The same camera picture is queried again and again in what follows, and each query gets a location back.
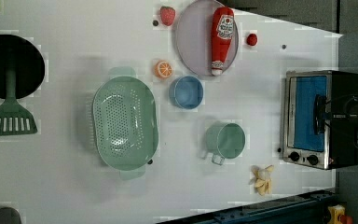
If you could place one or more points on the grey round plate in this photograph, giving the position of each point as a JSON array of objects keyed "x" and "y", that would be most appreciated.
[{"x": 193, "y": 37}]

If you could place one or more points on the green mug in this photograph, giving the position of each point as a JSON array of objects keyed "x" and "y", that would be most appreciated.
[{"x": 225, "y": 140}]

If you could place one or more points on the black frying pan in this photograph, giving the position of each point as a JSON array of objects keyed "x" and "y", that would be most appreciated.
[{"x": 25, "y": 60}]

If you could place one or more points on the black cylinder cup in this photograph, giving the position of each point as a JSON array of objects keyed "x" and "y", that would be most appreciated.
[{"x": 9, "y": 215}]

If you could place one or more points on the small red toy fruit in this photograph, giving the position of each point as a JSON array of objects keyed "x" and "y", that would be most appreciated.
[{"x": 251, "y": 40}]

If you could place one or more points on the red ketchup bottle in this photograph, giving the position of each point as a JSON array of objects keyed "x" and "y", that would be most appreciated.
[{"x": 221, "y": 35}]

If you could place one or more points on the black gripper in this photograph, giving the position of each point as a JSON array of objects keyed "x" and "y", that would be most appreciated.
[{"x": 340, "y": 115}]

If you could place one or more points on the yellow toy figure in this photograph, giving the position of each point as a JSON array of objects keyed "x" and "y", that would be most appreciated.
[{"x": 338, "y": 215}]

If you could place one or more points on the green oval colander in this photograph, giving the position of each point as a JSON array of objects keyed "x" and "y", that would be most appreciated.
[{"x": 125, "y": 123}]

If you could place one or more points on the blue cup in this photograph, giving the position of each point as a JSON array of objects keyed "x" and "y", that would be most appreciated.
[{"x": 186, "y": 92}]

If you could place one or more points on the green slotted spatula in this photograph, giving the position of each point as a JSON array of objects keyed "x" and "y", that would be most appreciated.
[{"x": 14, "y": 118}]

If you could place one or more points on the black toaster oven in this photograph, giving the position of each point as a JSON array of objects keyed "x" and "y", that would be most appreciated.
[{"x": 305, "y": 140}]

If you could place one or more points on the blue metal frame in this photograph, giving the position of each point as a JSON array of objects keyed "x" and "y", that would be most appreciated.
[{"x": 306, "y": 208}]

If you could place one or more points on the peeled toy banana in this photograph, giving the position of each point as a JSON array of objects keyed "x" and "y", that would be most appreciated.
[{"x": 262, "y": 179}]

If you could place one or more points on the red toy strawberry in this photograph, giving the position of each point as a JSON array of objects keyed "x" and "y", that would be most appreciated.
[{"x": 167, "y": 15}]

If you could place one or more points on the orange slice toy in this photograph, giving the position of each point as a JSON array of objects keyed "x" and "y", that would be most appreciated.
[{"x": 162, "y": 69}]

